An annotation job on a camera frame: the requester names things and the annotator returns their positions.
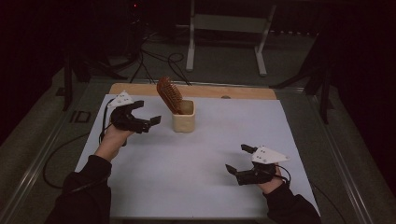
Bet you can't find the black floor cable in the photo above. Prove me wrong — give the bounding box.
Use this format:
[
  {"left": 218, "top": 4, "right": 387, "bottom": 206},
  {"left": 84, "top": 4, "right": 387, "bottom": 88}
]
[
  {"left": 167, "top": 51, "right": 192, "bottom": 87},
  {"left": 129, "top": 31, "right": 157, "bottom": 85}
]

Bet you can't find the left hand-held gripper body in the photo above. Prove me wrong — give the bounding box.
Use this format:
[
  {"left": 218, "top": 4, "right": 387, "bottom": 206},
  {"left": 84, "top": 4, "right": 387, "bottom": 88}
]
[{"left": 106, "top": 91, "right": 152, "bottom": 134}]

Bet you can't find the person's left hand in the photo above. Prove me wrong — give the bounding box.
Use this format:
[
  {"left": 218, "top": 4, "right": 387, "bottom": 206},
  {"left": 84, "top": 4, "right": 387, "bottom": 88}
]
[{"left": 93, "top": 123, "right": 135, "bottom": 163}]

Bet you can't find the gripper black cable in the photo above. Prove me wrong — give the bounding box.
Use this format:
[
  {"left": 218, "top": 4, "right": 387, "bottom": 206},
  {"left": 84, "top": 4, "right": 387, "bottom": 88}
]
[
  {"left": 274, "top": 169, "right": 342, "bottom": 224},
  {"left": 42, "top": 98, "right": 116, "bottom": 190}
]

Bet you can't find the person's right hand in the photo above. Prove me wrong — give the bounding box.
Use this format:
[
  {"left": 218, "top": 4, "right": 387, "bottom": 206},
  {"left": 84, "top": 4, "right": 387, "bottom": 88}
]
[{"left": 256, "top": 167, "right": 285, "bottom": 196}]

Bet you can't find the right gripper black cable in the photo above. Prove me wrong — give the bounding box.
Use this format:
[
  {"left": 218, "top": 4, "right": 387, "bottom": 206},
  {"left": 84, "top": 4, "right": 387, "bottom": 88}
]
[{"left": 274, "top": 169, "right": 342, "bottom": 224}]

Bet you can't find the aluminium floor rail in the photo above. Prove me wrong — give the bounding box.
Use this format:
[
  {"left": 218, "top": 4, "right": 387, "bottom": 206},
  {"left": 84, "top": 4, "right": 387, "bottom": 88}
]
[
  {"left": 306, "top": 92, "right": 379, "bottom": 224},
  {"left": 0, "top": 81, "right": 94, "bottom": 224}
]

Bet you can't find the cream ceramic cup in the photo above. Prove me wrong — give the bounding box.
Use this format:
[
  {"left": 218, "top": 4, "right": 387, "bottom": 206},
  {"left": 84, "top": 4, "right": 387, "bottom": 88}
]
[{"left": 172, "top": 99, "right": 196, "bottom": 133}]

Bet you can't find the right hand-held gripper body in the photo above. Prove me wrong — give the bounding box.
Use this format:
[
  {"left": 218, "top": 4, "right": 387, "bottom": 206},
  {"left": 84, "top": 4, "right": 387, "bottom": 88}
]
[{"left": 235, "top": 145, "right": 291, "bottom": 187}]

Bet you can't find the dark tripod stand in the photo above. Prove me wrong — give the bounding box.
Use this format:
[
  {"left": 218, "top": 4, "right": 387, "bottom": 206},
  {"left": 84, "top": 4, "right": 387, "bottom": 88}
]
[
  {"left": 61, "top": 50, "right": 129, "bottom": 112},
  {"left": 269, "top": 29, "right": 335, "bottom": 125}
]

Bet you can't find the white table sheet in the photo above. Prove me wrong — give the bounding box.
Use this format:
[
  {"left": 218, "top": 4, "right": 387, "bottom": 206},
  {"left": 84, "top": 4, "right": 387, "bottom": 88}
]
[{"left": 74, "top": 93, "right": 321, "bottom": 218}]

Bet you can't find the brown wooden hairbrush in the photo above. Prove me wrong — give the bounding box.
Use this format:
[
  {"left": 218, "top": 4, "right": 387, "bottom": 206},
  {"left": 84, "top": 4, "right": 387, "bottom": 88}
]
[{"left": 156, "top": 76, "right": 185, "bottom": 116}]

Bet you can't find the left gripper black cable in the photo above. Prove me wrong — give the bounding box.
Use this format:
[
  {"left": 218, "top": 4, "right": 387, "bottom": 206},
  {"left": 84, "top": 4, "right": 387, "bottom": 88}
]
[{"left": 42, "top": 98, "right": 116, "bottom": 190}]

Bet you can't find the grey metal stand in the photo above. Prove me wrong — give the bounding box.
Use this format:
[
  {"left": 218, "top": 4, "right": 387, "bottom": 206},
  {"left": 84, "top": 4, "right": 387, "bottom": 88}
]
[{"left": 185, "top": 0, "right": 277, "bottom": 77}]

